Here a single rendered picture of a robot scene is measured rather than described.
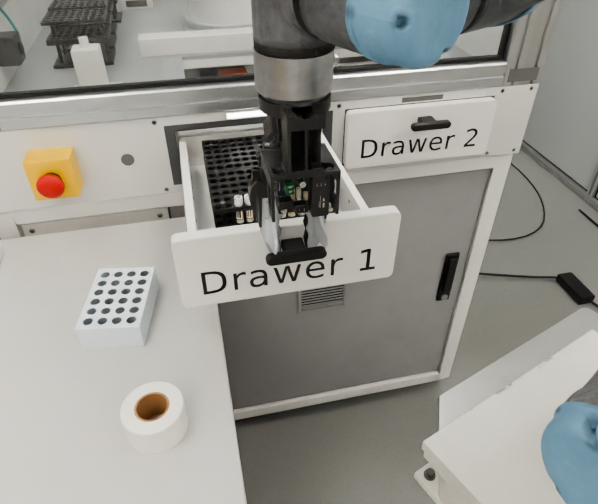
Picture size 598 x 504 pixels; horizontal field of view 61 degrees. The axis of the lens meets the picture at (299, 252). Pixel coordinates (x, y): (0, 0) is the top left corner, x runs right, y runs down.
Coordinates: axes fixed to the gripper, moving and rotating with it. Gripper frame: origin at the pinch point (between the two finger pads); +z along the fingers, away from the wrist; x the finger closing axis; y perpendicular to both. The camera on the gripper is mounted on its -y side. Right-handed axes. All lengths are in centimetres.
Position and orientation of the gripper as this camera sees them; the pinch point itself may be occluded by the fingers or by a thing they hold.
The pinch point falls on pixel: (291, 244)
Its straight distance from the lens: 63.3
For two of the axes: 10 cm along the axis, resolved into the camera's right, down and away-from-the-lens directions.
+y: 2.2, 6.0, -7.7
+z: 0.0, 7.9, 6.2
